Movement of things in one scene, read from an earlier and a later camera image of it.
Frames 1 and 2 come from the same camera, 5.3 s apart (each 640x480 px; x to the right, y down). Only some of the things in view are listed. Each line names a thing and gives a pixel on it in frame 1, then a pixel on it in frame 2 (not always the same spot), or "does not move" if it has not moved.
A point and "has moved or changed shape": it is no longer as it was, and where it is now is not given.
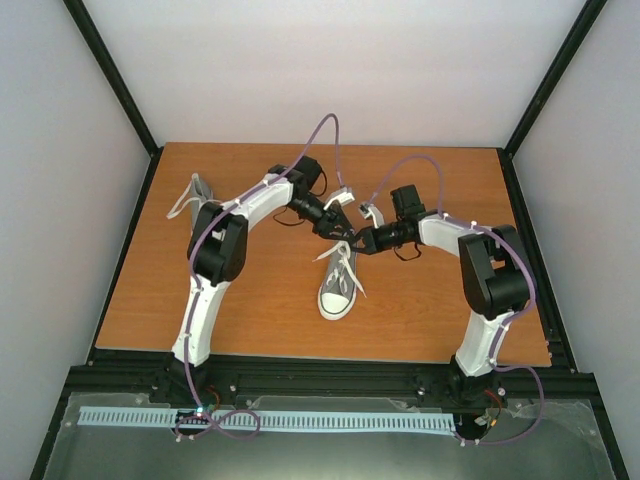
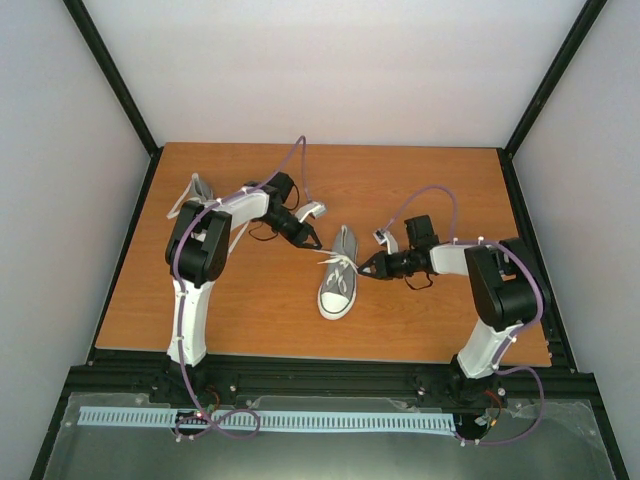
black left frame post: (90, 34) does not move
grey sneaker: (338, 292) does not move
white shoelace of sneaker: (343, 267) has moved or changed shape
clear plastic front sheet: (533, 440) does not move
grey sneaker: (198, 194) has moved or changed shape
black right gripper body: (374, 243) -> (391, 271)
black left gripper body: (321, 226) -> (293, 236)
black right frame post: (567, 52) does not move
